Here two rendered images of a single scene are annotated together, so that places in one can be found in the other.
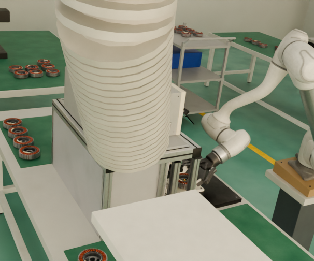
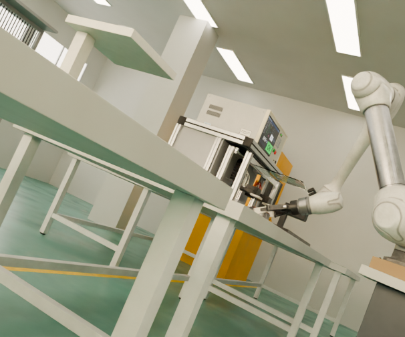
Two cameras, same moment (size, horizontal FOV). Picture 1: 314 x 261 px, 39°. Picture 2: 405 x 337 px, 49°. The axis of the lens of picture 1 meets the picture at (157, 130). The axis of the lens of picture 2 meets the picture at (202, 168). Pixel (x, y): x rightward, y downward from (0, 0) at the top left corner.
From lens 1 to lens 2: 234 cm
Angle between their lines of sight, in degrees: 65
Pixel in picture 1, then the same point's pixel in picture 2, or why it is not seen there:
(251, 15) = not seen: outside the picture
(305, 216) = (380, 321)
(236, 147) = (317, 197)
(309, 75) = (356, 83)
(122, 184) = (184, 140)
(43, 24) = not seen: hidden behind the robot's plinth
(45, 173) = not seen: hidden behind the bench
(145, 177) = (202, 144)
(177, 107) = (260, 120)
